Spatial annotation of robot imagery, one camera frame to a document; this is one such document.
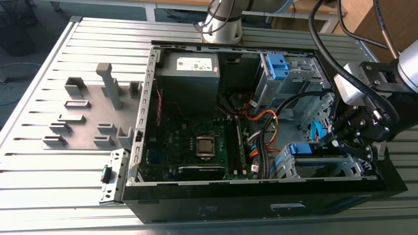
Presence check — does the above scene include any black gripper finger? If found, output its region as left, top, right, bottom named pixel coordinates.
left=317, top=103, right=360, bottom=148
left=332, top=139, right=376, bottom=163

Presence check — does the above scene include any blue data wire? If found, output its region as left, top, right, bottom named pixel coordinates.
left=308, top=120, right=328, bottom=143

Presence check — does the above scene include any hard disk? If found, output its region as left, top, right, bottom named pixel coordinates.
left=274, top=142, right=352, bottom=172

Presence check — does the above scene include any silver metal disk bay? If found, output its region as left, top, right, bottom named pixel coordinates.
left=273, top=141, right=371, bottom=179

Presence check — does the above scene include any silver metal drive cage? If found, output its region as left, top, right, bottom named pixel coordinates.
left=253, top=52, right=333, bottom=116

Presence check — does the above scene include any blue plastic bay latch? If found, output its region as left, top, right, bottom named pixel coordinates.
left=265, top=53, right=290, bottom=80

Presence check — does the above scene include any green RAM stick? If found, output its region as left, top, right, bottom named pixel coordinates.
left=234, top=117, right=246, bottom=176

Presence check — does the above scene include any black RAM slot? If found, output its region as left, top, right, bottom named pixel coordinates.
left=224, top=117, right=237, bottom=175

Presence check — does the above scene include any CPU socket with CPU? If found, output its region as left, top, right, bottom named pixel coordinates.
left=194, top=136, right=217, bottom=160

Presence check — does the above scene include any wooden cabinet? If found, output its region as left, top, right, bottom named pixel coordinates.
left=332, top=0, right=418, bottom=67

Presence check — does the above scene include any black open PC case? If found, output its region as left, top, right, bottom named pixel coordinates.
left=120, top=40, right=408, bottom=223

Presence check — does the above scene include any black graphics card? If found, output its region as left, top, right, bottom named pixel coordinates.
left=177, top=165, right=225, bottom=181

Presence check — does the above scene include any grey power supply unit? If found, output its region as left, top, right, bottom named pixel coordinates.
left=154, top=52, right=220, bottom=118

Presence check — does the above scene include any green motherboard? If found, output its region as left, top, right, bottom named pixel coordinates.
left=142, top=115, right=248, bottom=182

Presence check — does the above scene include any grey parts rack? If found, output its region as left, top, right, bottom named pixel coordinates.
left=41, top=63, right=144, bottom=151

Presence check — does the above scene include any black office chair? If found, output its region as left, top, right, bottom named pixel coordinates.
left=0, top=0, right=35, bottom=57

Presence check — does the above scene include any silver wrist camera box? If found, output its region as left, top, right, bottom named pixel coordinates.
left=332, top=62, right=371, bottom=106

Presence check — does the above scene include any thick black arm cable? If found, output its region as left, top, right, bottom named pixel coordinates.
left=308, top=0, right=400, bottom=123

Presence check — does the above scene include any orange wire bundle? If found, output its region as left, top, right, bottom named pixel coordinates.
left=242, top=109, right=281, bottom=160

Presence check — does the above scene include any black cable bundle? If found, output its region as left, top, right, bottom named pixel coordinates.
left=253, top=92, right=327, bottom=179

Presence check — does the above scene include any brown braided cable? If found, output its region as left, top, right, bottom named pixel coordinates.
left=373, top=0, right=400, bottom=59

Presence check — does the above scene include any thin black cable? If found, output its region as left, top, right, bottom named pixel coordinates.
left=337, top=0, right=389, bottom=49

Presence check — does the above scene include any wooden desk with white frame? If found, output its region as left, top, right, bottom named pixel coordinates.
left=266, top=0, right=348, bottom=34

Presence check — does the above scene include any thin red wire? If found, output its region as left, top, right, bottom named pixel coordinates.
left=154, top=88, right=162, bottom=123

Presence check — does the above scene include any metal bracket with black latch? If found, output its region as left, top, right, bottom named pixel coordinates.
left=98, top=148, right=129, bottom=205

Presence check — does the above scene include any pale floor cable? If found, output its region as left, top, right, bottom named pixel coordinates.
left=0, top=61, right=42, bottom=73

